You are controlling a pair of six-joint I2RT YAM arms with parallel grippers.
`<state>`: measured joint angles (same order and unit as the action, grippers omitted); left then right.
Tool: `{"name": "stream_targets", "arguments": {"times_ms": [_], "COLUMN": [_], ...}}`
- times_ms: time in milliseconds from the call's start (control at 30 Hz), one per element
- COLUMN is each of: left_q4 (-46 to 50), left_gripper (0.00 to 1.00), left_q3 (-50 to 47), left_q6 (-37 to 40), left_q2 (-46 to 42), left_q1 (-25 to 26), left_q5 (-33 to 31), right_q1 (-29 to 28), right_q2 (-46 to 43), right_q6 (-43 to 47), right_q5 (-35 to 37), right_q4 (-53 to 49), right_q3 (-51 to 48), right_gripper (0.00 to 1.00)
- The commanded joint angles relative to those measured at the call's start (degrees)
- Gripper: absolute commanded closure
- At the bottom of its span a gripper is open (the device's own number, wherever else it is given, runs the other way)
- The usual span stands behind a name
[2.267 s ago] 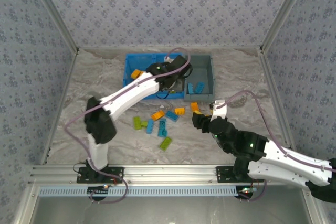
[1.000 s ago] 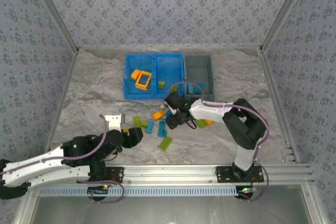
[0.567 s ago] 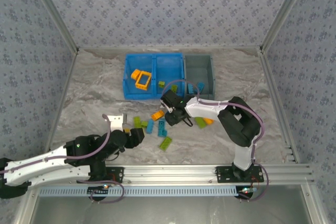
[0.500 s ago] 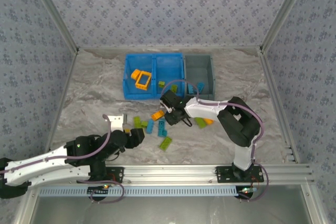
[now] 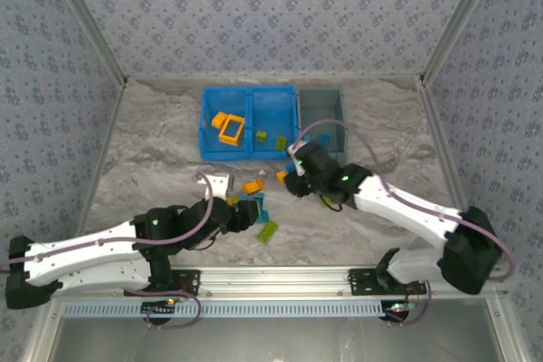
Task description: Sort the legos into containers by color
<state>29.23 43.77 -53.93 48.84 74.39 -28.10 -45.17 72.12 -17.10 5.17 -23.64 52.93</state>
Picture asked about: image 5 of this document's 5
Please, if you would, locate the orange lego window frame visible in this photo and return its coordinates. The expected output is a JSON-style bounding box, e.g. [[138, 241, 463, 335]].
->
[[218, 114, 246, 147]]

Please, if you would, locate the blue double plastic bin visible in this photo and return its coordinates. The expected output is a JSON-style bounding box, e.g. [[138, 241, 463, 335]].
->
[[198, 85, 300, 163]]

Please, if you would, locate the grey plastic bin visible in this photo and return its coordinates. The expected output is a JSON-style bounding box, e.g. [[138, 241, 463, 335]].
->
[[295, 88, 350, 164]]

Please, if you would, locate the small black LED board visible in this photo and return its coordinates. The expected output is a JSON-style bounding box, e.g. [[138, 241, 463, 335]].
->
[[383, 300, 419, 320], [141, 298, 179, 320]]

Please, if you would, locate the grey metal lower shelf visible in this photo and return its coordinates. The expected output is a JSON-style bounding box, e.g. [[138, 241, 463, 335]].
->
[[50, 317, 501, 362]]

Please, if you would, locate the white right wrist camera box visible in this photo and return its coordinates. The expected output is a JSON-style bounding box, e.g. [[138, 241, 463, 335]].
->
[[287, 139, 313, 177]]

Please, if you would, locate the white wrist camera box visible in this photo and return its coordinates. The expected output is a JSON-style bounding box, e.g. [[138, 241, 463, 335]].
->
[[205, 173, 233, 203], [287, 139, 313, 177]]

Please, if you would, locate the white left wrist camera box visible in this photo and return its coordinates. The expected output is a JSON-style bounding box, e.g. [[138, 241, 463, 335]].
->
[[205, 173, 233, 203]]

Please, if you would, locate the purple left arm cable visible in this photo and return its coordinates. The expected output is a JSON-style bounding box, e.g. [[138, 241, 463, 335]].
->
[[0, 173, 204, 330]]

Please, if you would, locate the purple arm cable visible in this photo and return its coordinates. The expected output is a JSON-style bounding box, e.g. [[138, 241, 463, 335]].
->
[[0, 173, 204, 330], [292, 119, 517, 328]]

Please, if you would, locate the aluminium front rail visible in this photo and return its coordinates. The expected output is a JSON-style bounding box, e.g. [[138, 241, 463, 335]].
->
[[44, 265, 509, 298]]

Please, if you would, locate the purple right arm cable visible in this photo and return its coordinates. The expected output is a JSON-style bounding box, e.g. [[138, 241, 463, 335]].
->
[[292, 119, 517, 328]]

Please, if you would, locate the slotted pale blue cable duct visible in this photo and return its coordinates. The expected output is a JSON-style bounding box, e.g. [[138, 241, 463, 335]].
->
[[62, 300, 389, 320]]

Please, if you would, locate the aluminium table side rail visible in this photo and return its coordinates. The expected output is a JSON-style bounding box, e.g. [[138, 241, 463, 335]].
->
[[65, 77, 129, 269], [417, 77, 485, 265]]

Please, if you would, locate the aluminium frame leg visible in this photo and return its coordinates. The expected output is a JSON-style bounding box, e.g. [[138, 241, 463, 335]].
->
[[485, 298, 531, 362], [23, 304, 64, 362]]

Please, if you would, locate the aluminium frame post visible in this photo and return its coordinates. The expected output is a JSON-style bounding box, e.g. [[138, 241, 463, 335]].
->
[[418, 0, 508, 86], [42, 0, 129, 86]]

